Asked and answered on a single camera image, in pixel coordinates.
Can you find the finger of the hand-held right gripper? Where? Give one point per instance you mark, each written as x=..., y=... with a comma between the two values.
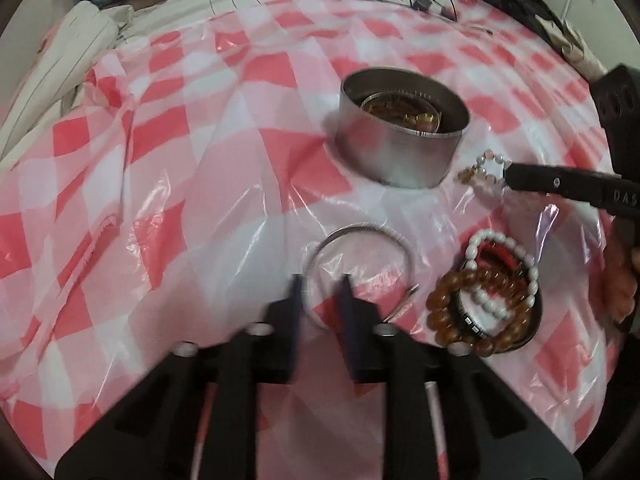
x=550, y=182

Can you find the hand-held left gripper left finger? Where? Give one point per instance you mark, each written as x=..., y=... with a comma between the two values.
x=295, y=310

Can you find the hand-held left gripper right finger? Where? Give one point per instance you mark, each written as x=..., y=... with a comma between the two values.
x=349, y=320

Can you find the silver bangle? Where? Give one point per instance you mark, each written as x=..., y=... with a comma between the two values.
x=367, y=229

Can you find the round metal tin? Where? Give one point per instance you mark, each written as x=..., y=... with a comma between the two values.
x=390, y=160

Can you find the person's right hand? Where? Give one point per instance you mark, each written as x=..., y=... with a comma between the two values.
x=620, y=285

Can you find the pink checked plastic tablecloth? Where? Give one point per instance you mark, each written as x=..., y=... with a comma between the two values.
x=200, y=185

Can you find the small black adapter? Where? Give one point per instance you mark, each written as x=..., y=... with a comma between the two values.
x=422, y=2

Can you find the white striped bedsheet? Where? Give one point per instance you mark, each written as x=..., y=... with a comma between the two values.
x=55, y=60

